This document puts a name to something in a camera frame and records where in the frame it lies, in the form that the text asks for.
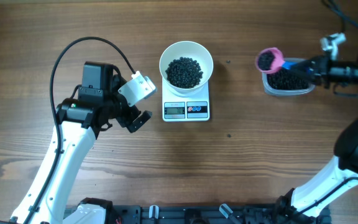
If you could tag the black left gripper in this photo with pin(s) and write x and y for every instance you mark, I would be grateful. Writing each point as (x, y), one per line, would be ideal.
(132, 114)

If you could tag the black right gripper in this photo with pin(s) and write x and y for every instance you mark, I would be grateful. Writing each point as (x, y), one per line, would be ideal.
(322, 71)

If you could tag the pink scoop blue handle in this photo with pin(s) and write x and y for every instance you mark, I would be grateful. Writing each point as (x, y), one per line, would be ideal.
(271, 61)

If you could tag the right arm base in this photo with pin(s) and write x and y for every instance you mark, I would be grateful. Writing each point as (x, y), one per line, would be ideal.
(284, 213)

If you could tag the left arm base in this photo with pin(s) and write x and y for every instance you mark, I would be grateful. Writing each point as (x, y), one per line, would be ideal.
(94, 211)

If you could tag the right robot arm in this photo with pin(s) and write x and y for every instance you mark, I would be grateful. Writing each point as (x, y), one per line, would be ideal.
(306, 202)

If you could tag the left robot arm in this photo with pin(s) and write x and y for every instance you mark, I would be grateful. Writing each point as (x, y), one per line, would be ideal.
(103, 95)

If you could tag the white digital kitchen scale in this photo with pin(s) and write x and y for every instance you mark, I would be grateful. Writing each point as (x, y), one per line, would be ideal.
(185, 107)

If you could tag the black beans in bowl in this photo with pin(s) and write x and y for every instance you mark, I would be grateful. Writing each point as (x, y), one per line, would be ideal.
(184, 73)

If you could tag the white plastic bowl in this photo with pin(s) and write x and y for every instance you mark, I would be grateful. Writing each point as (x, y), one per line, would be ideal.
(192, 50)

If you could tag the clear plastic container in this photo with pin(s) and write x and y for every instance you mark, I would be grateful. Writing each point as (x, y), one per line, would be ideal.
(280, 92)

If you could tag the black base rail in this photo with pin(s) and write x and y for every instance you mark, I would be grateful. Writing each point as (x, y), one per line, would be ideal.
(258, 214)

